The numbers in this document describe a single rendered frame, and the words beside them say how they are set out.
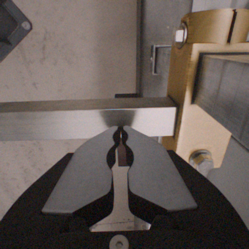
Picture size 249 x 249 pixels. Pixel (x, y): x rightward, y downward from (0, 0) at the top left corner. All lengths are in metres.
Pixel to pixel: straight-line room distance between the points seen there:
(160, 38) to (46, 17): 0.84
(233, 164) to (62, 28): 0.97
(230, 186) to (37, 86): 1.07
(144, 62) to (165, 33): 0.05
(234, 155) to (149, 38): 0.34
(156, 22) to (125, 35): 0.70
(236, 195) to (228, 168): 0.06
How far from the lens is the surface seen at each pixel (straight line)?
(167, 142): 0.18
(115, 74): 1.00
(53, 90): 1.10
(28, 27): 1.07
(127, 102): 0.15
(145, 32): 0.29
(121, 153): 0.36
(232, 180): 0.50
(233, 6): 0.43
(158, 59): 0.25
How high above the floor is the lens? 0.99
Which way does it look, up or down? 62 degrees down
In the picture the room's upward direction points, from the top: 176 degrees clockwise
